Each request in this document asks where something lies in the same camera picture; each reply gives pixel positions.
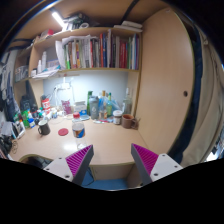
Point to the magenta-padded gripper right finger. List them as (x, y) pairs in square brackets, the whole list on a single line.
[(146, 160)]

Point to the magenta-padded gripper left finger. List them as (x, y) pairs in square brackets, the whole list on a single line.
[(78, 161)]

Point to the clear red-capped water bottle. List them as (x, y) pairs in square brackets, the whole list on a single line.
[(79, 130)]

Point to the blue chair seat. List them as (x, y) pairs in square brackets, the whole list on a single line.
[(106, 184)]

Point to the brown ceramic mug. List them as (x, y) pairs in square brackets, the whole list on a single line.
[(127, 121)]

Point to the magenta pouch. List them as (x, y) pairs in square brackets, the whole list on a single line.
[(66, 107)]

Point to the grey shaker bottle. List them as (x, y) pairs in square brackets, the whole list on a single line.
[(94, 108)]

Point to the clear glass bottle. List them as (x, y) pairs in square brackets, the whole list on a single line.
[(127, 104)]

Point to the yellow-capped clear bottle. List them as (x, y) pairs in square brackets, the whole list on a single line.
[(103, 106)]

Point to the red and white can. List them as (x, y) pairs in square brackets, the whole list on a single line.
[(45, 104)]

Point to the green plastic bottle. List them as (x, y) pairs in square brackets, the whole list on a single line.
[(25, 119)]

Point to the light wooden cabinet door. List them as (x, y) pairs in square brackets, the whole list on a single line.
[(163, 83)]

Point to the dark hanging bag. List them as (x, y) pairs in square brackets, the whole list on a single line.
[(6, 86)]

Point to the wooden shelf unit with books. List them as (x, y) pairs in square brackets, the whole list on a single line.
[(100, 50)]

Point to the ceiling light tube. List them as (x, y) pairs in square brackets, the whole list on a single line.
[(57, 19)]

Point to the small picture frame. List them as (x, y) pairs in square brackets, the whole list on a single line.
[(18, 129)]

